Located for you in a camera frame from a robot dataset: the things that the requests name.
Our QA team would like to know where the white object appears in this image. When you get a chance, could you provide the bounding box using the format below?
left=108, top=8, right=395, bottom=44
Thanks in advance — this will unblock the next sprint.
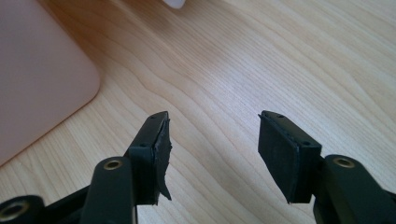
left=162, top=0, right=188, bottom=10

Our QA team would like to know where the pink mat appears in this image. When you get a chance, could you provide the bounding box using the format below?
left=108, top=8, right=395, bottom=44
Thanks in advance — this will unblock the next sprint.
left=0, top=0, right=101, bottom=166

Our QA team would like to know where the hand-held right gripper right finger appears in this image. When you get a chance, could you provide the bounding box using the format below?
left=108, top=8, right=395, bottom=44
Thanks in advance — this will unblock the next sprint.
left=257, top=110, right=323, bottom=204

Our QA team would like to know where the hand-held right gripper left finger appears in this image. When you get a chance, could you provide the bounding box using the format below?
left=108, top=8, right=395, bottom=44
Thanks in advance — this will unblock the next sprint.
left=123, top=110, right=173, bottom=206

